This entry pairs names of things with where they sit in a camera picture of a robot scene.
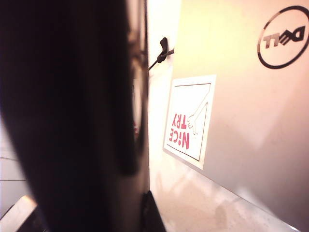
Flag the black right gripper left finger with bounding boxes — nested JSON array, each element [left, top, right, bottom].
[[0, 0, 140, 232]]

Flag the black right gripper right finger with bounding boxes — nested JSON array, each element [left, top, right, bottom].
[[141, 190, 168, 232]]

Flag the black charging cable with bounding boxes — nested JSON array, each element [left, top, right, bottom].
[[148, 37, 175, 71]]

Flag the white Nice Try sticker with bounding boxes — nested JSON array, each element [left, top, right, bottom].
[[163, 74, 217, 171]]

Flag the silver Dell laptop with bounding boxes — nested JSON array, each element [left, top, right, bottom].
[[163, 0, 309, 232]]

